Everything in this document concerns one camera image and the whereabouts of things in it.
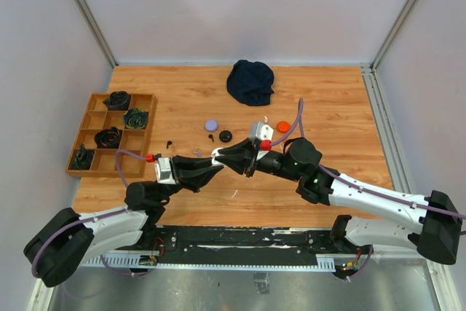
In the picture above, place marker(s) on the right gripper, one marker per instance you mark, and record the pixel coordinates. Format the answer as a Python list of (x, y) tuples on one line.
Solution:
[(243, 155)]

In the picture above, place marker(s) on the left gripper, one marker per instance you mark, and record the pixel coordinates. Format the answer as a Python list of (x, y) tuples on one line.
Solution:
[(192, 173)]

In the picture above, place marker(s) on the white earbud case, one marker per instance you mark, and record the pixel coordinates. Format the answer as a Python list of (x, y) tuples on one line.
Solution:
[(214, 157)]

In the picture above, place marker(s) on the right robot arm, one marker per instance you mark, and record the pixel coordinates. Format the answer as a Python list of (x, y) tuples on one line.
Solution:
[(430, 225)]

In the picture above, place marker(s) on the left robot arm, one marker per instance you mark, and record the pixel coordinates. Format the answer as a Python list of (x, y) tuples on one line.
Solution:
[(70, 238)]

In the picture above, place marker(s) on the black earbud case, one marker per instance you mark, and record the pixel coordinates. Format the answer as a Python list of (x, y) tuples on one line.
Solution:
[(225, 136)]

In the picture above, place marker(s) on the lavender earbud case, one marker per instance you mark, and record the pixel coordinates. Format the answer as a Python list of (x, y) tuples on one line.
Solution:
[(211, 125)]

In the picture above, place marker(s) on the orange earbud case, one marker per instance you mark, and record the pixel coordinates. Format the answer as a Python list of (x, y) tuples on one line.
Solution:
[(283, 127)]

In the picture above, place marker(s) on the rolled green patterned tie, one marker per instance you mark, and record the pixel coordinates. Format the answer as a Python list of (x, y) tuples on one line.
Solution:
[(135, 119)]

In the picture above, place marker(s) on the dark navy crumpled cloth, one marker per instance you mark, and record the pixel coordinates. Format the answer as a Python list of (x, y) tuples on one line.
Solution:
[(250, 83)]

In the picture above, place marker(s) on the wooden compartment tray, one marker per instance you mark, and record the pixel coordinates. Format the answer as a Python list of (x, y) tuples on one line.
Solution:
[(130, 158)]

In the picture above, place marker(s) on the rolled black orange tie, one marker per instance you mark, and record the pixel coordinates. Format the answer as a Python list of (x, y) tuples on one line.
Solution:
[(108, 139)]

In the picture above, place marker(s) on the rolled black tie top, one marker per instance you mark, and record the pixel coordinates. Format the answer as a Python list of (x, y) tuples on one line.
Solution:
[(118, 101)]

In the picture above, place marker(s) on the rolled green black tie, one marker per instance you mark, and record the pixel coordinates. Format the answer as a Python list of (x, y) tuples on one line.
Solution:
[(82, 158)]

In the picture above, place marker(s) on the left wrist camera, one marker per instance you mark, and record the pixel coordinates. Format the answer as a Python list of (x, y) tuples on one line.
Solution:
[(164, 171)]

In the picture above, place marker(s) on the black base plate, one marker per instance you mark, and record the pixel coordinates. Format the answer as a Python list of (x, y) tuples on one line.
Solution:
[(255, 246)]

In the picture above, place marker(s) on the aluminium frame rail right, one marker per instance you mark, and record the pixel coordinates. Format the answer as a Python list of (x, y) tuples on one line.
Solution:
[(380, 111)]

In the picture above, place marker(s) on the aluminium frame post left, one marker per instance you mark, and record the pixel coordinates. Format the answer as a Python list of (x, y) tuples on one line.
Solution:
[(96, 32)]

